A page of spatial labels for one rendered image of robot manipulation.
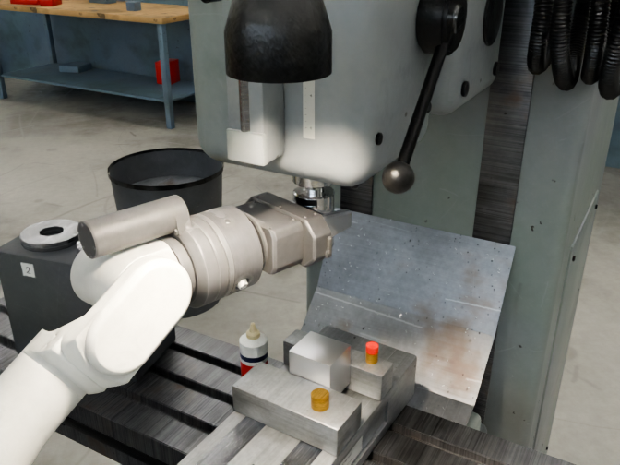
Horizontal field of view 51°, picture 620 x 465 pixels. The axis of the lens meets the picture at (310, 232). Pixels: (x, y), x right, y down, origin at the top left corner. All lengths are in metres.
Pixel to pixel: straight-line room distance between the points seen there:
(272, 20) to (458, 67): 0.36
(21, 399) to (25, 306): 0.50
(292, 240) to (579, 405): 2.00
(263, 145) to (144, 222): 0.13
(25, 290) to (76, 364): 0.50
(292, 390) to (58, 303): 0.40
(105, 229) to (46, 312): 0.48
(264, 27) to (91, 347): 0.29
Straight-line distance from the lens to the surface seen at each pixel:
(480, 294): 1.09
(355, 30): 0.57
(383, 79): 0.60
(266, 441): 0.81
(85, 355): 0.57
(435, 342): 1.10
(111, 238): 0.59
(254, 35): 0.42
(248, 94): 0.59
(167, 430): 0.95
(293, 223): 0.67
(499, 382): 1.22
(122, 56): 6.89
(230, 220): 0.64
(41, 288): 1.04
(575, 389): 2.64
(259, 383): 0.83
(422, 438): 0.94
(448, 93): 0.75
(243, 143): 0.60
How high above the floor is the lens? 1.54
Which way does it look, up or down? 25 degrees down
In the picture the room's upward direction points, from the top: straight up
